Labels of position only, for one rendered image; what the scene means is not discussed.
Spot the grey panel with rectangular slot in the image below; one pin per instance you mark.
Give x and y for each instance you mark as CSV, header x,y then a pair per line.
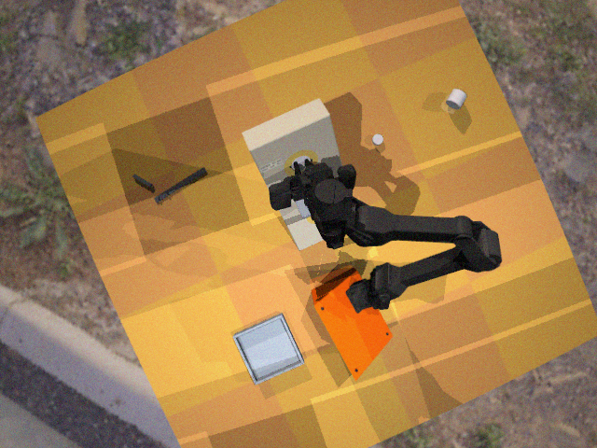
x,y
304,131

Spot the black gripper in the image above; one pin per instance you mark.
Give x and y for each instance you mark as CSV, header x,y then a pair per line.
x,y
281,194

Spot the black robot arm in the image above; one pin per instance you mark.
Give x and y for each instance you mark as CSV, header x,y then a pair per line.
x,y
339,213

